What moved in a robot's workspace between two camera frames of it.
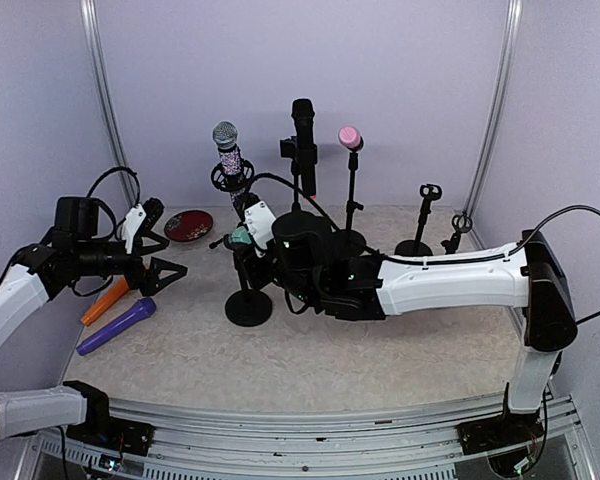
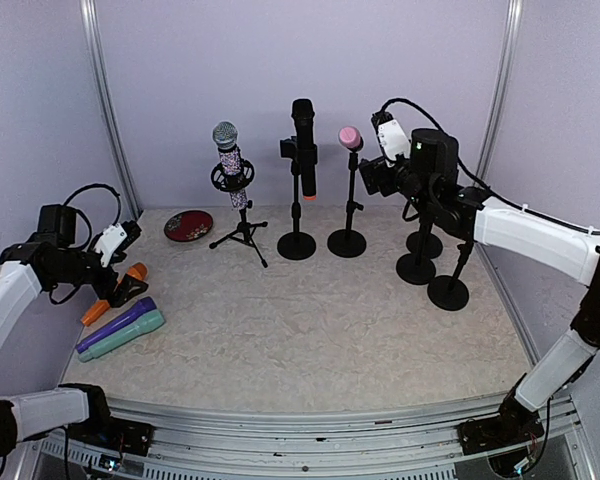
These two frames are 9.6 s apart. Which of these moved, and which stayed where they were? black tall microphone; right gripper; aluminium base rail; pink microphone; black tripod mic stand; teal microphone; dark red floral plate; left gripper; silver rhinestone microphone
Moved: teal microphone; left gripper; right gripper
Stayed: silver rhinestone microphone; aluminium base rail; black tripod mic stand; dark red floral plate; black tall microphone; pink microphone
